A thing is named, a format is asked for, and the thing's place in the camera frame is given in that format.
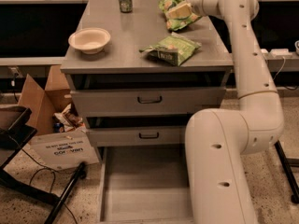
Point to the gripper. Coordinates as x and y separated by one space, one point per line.
197 2

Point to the green rice chip bag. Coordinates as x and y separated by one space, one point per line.
176 24

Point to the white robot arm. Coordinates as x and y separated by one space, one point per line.
216 139

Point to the green snack bag front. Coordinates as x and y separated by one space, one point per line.
175 49

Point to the grey drawer cabinet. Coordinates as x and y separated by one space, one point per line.
120 66

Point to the grey top drawer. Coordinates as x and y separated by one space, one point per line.
145 102

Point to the grey drawer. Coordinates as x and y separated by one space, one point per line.
139 136
144 185
145 102

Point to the grey middle drawer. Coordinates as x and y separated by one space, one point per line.
139 136

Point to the grey bottom drawer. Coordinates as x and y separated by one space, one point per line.
144 185

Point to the white paper bowl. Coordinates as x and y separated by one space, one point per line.
89 40

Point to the white power adapters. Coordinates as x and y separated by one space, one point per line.
277 53

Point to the brown cardboard box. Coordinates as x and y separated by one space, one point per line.
61 140

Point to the black stand leg right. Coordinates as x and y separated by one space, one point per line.
287 165

